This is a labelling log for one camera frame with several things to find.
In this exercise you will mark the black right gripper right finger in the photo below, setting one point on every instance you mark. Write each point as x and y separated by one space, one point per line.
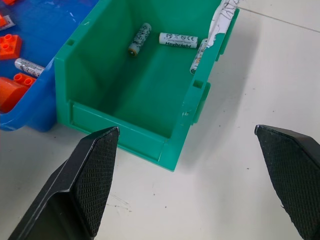
290 170

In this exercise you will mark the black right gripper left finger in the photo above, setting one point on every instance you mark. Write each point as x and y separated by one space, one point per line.
75 185

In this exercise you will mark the orange toy piece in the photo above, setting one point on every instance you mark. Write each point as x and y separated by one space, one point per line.
10 93

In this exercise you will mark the green plastic storage bin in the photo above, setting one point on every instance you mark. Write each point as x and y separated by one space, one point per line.
140 82

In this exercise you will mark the white battery with black print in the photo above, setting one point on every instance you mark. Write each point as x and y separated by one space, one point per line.
28 67

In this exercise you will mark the white battery with orange print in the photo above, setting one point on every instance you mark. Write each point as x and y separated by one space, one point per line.
199 56

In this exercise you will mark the blue plastic storage bin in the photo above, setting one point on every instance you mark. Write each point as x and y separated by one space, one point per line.
42 37

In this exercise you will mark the orange toy brick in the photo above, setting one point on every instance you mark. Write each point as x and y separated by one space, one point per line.
9 47

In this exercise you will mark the white battery with gold tip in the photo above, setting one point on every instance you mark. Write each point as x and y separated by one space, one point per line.
140 40

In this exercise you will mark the torn white paper label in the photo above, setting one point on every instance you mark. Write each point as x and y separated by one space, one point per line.
220 22

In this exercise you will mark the white Heybright battery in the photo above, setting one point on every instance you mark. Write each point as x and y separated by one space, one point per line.
178 40

